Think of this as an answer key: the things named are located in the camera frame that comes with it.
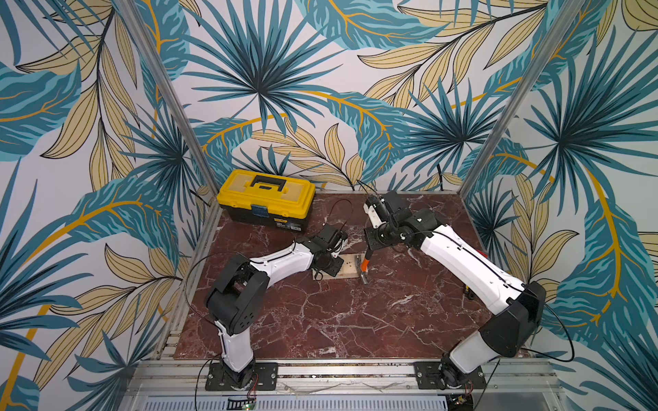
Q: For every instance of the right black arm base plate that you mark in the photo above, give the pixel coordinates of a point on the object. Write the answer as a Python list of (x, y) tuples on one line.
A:
[(439, 375)]

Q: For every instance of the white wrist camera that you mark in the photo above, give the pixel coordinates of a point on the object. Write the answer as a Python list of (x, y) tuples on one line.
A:
[(377, 211), (334, 237)]

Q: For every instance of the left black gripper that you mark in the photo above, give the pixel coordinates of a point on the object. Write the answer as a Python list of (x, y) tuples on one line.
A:
[(335, 269)]

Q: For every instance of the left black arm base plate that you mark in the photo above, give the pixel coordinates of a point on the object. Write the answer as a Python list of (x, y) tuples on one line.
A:
[(262, 376)]

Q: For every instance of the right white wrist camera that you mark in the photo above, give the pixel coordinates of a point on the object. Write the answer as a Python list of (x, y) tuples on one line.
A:
[(377, 211)]

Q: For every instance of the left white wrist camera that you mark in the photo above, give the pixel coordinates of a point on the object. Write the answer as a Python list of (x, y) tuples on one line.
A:
[(334, 237)]

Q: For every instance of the light wooden board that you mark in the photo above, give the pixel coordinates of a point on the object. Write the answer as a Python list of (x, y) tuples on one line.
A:
[(351, 268)]

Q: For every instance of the aluminium front frame rail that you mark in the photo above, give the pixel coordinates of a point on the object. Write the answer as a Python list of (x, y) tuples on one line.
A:
[(353, 376)]

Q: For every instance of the yellow black plastic toolbox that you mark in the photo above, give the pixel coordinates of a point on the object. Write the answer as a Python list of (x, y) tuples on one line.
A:
[(262, 199)]

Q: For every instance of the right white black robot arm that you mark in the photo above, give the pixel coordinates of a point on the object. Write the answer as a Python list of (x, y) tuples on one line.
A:
[(516, 307)]

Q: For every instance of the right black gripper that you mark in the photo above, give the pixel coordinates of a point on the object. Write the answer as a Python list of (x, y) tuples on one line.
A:
[(373, 246)]

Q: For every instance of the orange black claw hammer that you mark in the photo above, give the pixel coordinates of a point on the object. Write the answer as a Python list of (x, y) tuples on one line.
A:
[(363, 268)]

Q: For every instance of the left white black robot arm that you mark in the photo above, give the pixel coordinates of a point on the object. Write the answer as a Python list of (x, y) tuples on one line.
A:
[(237, 296)]

